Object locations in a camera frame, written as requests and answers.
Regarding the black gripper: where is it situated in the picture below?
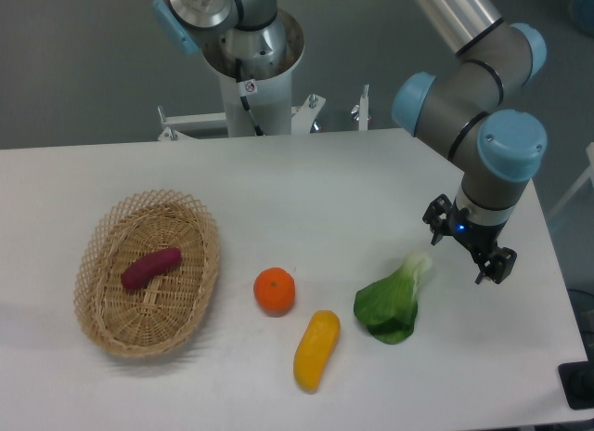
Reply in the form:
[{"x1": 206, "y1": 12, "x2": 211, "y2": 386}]
[{"x1": 422, "y1": 194, "x2": 517, "y2": 284}]

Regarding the purple sweet potato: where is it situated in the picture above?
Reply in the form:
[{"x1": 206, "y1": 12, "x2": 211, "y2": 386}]
[{"x1": 121, "y1": 248, "x2": 182, "y2": 290}]

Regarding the white metal frame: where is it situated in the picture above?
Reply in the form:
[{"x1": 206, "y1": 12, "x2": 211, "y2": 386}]
[{"x1": 156, "y1": 83, "x2": 374, "y2": 141}]

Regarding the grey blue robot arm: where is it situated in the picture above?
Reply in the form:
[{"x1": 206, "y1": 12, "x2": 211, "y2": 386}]
[{"x1": 152, "y1": 0, "x2": 547, "y2": 282}]

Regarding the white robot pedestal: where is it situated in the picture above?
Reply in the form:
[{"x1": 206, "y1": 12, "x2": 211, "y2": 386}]
[{"x1": 203, "y1": 8, "x2": 304, "y2": 111}]

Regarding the woven wicker basket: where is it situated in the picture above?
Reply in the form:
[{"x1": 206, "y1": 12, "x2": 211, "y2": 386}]
[{"x1": 74, "y1": 189, "x2": 220, "y2": 358}]

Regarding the black device at table edge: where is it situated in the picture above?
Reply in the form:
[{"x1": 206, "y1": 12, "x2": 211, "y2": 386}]
[{"x1": 558, "y1": 360, "x2": 593, "y2": 411}]

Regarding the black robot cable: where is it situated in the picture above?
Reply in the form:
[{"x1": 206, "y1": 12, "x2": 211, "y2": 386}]
[{"x1": 235, "y1": 59, "x2": 265, "y2": 137}]

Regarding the green bok choy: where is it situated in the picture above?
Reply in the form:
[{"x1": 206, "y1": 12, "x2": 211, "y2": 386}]
[{"x1": 353, "y1": 252, "x2": 433, "y2": 345}]

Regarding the orange tangerine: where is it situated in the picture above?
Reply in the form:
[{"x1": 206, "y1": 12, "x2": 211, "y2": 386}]
[{"x1": 253, "y1": 268, "x2": 296, "y2": 316}]

